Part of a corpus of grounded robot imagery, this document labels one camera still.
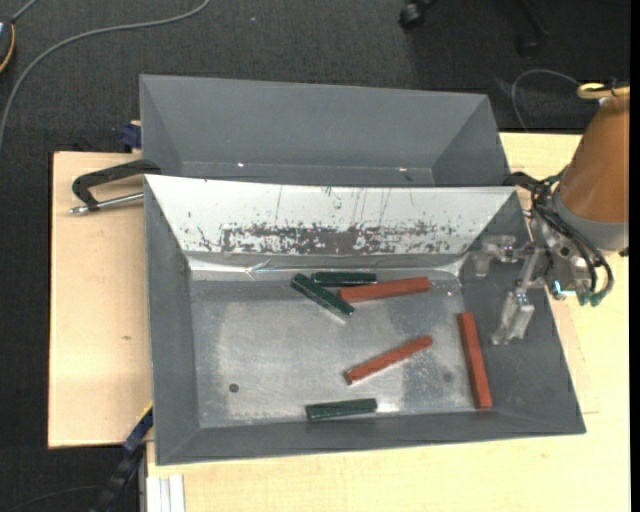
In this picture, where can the dark green flat block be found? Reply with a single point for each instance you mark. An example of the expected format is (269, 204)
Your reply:
(341, 409)
(345, 278)
(322, 296)

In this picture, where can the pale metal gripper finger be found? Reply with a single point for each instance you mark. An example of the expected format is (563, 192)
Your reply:
(502, 249)
(515, 315)

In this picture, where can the red-brown flat block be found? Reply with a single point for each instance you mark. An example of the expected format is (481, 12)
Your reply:
(385, 289)
(475, 360)
(389, 360)

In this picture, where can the pale wood board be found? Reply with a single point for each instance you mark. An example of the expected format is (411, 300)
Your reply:
(100, 300)

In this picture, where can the grey metal bin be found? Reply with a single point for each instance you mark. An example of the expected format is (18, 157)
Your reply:
(280, 345)

